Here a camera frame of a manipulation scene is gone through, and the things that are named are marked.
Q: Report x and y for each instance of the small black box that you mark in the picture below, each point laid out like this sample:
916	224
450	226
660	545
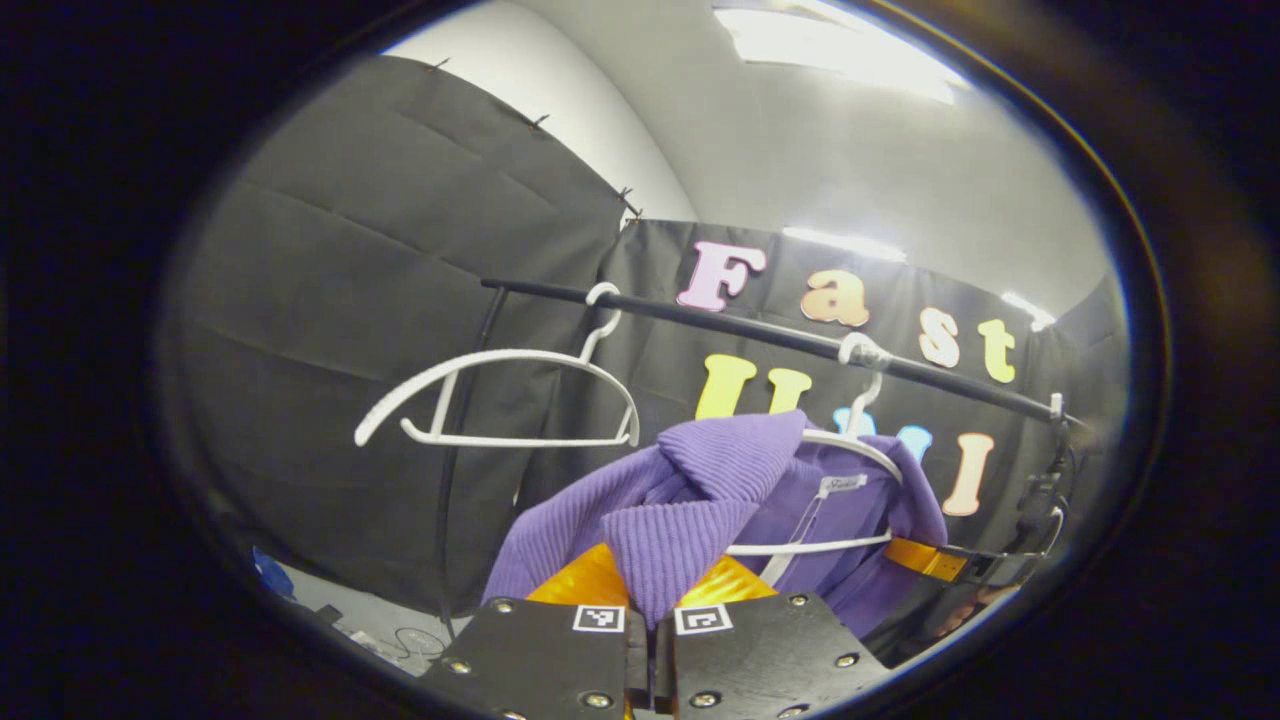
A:
329	614

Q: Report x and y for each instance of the black backdrop cloth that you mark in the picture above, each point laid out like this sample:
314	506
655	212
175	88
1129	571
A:
380	300

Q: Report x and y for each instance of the white plastic hanger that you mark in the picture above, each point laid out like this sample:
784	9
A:
862	445
500	358

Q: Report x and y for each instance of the blue object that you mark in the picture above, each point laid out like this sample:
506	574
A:
272	575

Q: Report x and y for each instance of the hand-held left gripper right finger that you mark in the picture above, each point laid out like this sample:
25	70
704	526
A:
765	665

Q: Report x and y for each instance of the black metal clothes rack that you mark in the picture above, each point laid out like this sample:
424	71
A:
760	333

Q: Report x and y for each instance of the purple knit cardigan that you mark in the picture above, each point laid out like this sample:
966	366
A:
690	490

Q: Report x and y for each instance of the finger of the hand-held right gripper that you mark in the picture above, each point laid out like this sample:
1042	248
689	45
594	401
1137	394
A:
925	558

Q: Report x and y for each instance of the ceiling light panel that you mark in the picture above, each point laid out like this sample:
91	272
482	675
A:
845	243
1030	310
830	45

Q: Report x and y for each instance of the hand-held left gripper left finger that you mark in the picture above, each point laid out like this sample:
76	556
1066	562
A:
540	665

